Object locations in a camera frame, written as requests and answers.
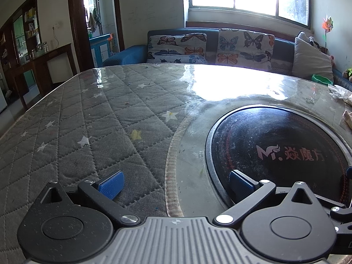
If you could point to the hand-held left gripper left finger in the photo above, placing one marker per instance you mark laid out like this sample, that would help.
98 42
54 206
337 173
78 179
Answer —
111 184

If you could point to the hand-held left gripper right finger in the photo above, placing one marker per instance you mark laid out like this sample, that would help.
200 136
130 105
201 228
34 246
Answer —
242 184

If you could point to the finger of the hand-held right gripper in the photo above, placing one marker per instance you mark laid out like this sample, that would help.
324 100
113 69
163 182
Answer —
342 214

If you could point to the beige garment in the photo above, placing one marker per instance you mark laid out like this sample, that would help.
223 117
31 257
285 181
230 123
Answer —
348 119

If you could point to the hanging clothes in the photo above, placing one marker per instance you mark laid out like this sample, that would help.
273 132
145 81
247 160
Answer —
95 19

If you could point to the black round hot plate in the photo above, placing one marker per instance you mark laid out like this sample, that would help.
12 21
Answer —
275 132

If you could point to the grey quilted star table mat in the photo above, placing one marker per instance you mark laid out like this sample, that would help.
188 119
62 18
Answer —
82 115

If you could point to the white plastic bag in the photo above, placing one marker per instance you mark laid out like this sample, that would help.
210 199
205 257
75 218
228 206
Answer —
341 92

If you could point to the blue sofa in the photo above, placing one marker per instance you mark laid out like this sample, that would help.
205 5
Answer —
132 55

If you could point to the green plastic basin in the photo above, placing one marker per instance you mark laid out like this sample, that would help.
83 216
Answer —
321 78

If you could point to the blue cabinet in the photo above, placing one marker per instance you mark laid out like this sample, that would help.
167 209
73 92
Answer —
99 49

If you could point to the butterfly print cushion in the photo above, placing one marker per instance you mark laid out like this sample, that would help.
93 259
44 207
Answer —
176 46
242 46

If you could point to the dark wooden cabinet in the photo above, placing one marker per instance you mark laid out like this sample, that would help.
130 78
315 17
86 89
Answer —
35 68

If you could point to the teddy bear in green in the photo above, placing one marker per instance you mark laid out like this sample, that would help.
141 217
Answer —
348 73

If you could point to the grey pillow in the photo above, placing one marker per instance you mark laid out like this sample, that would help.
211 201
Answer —
310 60

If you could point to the panda plush toy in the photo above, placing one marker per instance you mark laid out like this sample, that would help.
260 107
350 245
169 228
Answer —
313 42

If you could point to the colourful pinwheel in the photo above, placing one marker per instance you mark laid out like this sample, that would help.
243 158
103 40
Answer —
327 24

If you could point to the dark wooden door frame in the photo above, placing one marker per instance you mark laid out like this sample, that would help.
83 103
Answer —
75 33

